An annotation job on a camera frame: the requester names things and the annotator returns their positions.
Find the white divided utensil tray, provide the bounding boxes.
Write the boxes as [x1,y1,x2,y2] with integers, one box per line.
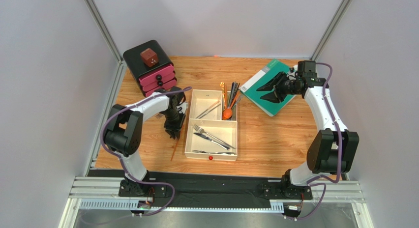
[184,89,239,161]

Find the green notebook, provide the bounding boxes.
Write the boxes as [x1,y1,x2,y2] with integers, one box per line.
[239,59,298,117]

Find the orange spoon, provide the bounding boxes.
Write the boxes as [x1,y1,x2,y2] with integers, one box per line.
[222,93,240,120]

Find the black pink drawer box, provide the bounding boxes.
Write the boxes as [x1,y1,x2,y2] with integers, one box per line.
[122,40,177,97]

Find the silver fork diagonal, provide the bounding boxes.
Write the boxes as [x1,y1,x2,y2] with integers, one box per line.
[193,124,235,149]

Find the black spoon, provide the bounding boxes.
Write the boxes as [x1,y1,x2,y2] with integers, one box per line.
[227,82,236,107]

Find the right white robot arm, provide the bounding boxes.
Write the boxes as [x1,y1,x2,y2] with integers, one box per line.
[257,60,359,186]

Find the silver fork front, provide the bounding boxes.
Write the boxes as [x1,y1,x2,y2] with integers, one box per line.
[192,150,236,155]

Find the gold ornate spoon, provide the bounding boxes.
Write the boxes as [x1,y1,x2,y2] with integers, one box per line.
[220,82,228,109]

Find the brown cube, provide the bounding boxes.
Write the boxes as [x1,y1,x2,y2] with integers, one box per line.
[140,48,159,67]

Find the orange chopstick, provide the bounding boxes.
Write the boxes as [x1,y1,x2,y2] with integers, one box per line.
[170,140,180,161]

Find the silver table knife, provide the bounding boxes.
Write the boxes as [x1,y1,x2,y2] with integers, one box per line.
[194,132,230,150]

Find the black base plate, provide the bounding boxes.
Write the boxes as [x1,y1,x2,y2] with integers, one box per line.
[88,170,313,209]

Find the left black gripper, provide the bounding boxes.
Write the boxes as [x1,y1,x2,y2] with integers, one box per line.
[163,109,186,140]

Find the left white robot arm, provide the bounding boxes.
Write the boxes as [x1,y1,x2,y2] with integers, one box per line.
[100,86,192,186]

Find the aluminium frame rail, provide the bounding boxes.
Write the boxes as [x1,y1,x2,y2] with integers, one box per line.
[60,171,373,228]

